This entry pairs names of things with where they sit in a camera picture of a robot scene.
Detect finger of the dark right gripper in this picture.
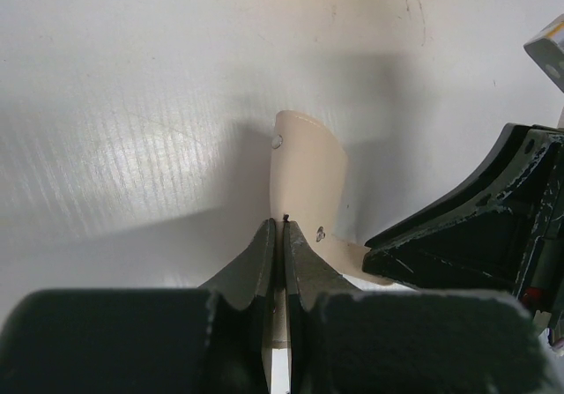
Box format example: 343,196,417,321
360,123,564,301

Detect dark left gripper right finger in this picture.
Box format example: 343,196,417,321
283,221,555,393

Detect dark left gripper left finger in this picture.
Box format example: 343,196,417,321
1,219,276,393

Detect beige card holder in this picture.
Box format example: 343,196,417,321
270,110,389,349

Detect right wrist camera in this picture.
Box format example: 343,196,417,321
523,14,564,92

